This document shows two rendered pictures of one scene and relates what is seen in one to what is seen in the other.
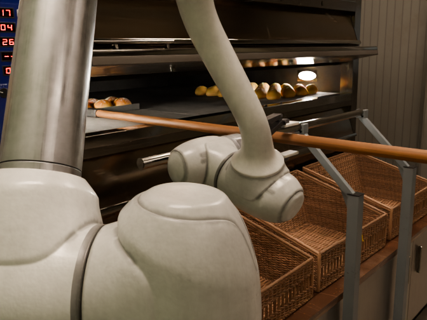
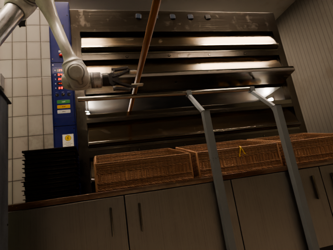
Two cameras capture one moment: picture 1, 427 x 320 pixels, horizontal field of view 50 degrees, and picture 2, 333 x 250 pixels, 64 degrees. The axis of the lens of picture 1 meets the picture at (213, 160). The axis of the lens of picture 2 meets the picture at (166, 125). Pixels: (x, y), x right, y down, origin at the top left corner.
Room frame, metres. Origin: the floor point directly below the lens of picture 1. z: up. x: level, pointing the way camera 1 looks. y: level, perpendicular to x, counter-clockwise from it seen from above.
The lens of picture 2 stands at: (0.09, -1.07, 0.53)
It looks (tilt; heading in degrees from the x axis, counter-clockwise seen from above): 14 degrees up; 32
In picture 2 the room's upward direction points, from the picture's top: 9 degrees counter-clockwise
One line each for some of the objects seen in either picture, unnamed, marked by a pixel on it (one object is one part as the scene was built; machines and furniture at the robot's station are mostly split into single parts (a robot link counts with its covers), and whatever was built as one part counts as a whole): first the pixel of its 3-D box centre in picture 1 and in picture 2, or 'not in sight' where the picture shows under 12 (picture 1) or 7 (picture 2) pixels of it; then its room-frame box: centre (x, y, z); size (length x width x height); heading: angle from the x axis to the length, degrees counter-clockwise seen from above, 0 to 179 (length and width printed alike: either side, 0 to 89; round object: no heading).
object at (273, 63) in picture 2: (253, 23); (191, 67); (2.02, -0.19, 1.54); 1.79 x 0.11 x 0.19; 137
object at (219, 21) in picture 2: not in sight; (182, 23); (2.04, -0.17, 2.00); 1.80 x 0.08 x 0.21; 137
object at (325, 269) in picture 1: (305, 221); (223, 155); (1.84, -0.39, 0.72); 0.56 x 0.49 x 0.28; 135
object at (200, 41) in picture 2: not in sight; (186, 40); (2.02, -0.19, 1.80); 1.79 x 0.11 x 0.19; 137
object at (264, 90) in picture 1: (256, 89); not in sight; (2.74, -0.26, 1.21); 0.61 x 0.48 x 0.06; 47
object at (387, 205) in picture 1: (369, 188); (298, 146); (2.29, -0.81, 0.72); 0.56 x 0.49 x 0.28; 136
